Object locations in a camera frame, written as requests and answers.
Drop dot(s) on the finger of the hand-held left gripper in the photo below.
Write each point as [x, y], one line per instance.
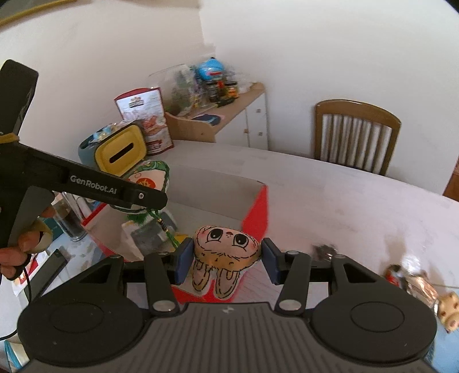
[143, 196]

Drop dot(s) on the dark glass jar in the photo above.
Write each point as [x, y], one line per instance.
[213, 91]
[231, 89]

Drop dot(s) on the bubble item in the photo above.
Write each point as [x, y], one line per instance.
[412, 278]

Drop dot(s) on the red and white snack bag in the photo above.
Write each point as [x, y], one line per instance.
[149, 118]

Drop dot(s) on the red cardboard box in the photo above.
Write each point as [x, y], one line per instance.
[251, 208]

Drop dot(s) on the flat black device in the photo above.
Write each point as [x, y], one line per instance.
[45, 270]

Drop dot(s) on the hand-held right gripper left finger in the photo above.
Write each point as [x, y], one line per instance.
[183, 261]

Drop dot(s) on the blue round mat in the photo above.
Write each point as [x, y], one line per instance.
[208, 118]

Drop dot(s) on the small tan toy figure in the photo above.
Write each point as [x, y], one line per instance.
[448, 306]

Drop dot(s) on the tan bunny face plush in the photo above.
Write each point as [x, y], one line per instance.
[226, 256]

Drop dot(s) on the green and white plush toy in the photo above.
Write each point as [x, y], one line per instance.
[150, 177]

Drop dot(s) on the drinking glass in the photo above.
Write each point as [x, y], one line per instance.
[71, 217]

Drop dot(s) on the blue round toy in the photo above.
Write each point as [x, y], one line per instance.
[211, 69]

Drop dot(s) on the small dark wrapped candy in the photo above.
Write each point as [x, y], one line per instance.
[323, 251]

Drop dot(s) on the yellow and blue tissue box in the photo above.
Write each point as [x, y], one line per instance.
[116, 149]

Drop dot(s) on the clear plastic bag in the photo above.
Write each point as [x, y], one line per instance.
[179, 86]

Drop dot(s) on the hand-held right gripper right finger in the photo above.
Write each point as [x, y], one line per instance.
[271, 261]

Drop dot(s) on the white cabinet with wooden top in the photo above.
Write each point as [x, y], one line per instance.
[233, 116]

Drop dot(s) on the person's left hand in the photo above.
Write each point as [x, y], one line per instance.
[21, 247]

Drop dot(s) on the wooden slatted chair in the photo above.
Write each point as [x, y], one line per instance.
[355, 134]

